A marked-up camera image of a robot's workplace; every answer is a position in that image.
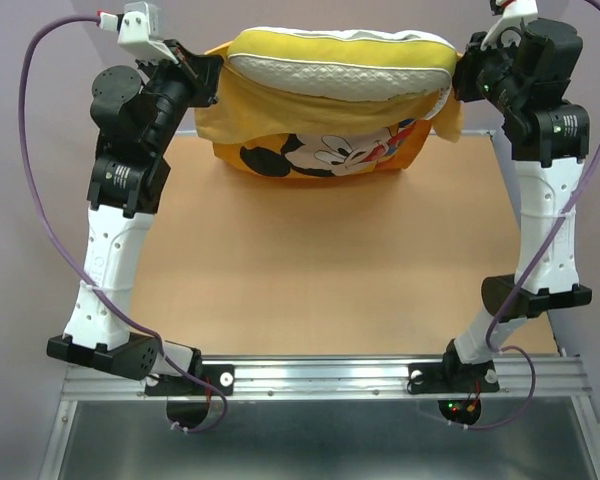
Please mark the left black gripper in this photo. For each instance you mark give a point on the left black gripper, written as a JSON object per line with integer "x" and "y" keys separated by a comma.
{"x": 196, "y": 72}

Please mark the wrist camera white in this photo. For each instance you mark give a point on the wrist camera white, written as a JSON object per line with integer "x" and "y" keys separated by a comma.
{"x": 510, "y": 13}
{"x": 138, "y": 30}

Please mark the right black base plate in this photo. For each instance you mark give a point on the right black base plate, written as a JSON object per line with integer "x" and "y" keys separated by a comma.
{"x": 461, "y": 387}

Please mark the metal sheet panel front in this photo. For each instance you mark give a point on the metal sheet panel front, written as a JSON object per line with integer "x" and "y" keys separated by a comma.
{"x": 322, "y": 440}

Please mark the white pillow yellow edge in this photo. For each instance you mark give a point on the white pillow yellow edge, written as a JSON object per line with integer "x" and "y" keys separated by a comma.
{"x": 349, "y": 65}

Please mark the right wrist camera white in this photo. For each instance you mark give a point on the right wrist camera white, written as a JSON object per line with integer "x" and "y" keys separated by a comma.
{"x": 510, "y": 13}

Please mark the aluminium frame rail front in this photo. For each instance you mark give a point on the aluminium frame rail front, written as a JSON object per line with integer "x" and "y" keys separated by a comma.
{"x": 251, "y": 379}

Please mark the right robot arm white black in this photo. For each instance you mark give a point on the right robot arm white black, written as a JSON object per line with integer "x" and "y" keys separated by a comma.
{"x": 522, "y": 67}

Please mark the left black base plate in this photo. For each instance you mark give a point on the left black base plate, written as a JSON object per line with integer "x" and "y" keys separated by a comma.
{"x": 190, "y": 406}

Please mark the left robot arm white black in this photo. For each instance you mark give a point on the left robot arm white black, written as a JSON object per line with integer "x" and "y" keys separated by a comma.
{"x": 137, "y": 111}

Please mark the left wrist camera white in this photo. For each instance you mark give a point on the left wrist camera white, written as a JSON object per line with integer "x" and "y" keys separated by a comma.
{"x": 138, "y": 30}

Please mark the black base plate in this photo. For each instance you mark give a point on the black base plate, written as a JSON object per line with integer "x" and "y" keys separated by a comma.
{"x": 461, "y": 387}
{"x": 190, "y": 406}

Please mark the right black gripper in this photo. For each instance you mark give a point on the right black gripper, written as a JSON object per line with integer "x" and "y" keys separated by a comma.
{"x": 469, "y": 69}

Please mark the orange patterned pillowcase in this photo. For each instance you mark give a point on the orange patterned pillowcase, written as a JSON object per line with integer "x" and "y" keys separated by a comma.
{"x": 278, "y": 134}

